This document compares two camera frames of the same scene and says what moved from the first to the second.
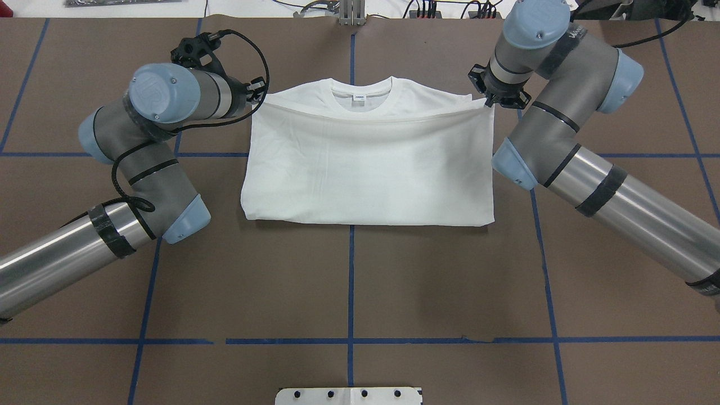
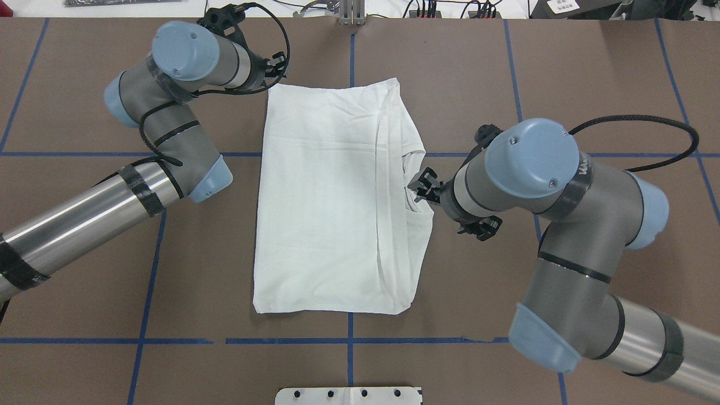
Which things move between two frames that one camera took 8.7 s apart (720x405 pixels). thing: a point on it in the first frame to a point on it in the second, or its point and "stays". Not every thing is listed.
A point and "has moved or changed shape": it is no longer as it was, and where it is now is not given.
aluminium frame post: (352, 12) stays
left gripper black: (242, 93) to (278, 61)
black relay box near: (473, 14) stays
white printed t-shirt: (385, 151) has moved or changed shape
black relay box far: (413, 14) stays
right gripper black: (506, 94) to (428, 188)
